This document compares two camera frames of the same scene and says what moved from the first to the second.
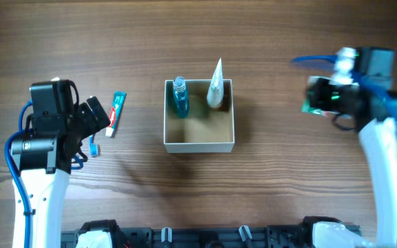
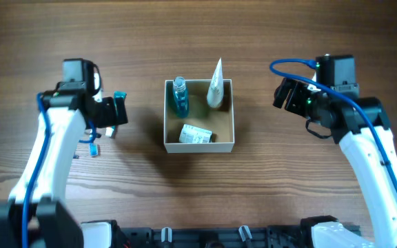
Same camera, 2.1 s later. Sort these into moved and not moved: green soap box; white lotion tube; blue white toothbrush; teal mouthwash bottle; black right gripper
Moved: green soap box; black right gripper
Not moved: teal mouthwash bottle; blue white toothbrush; white lotion tube
